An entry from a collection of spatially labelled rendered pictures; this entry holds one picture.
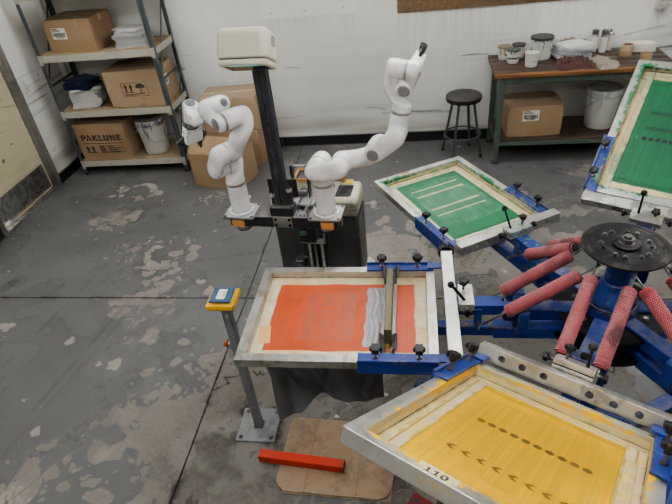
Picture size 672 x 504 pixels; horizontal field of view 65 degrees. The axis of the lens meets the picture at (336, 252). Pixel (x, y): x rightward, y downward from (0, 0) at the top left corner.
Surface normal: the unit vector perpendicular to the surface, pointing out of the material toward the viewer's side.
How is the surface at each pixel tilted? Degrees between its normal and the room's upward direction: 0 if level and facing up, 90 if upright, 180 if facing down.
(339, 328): 0
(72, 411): 0
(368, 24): 90
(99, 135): 90
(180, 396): 0
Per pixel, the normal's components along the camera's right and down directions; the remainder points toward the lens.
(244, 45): -0.22, 0.17
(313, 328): -0.09, -0.81
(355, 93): -0.11, 0.59
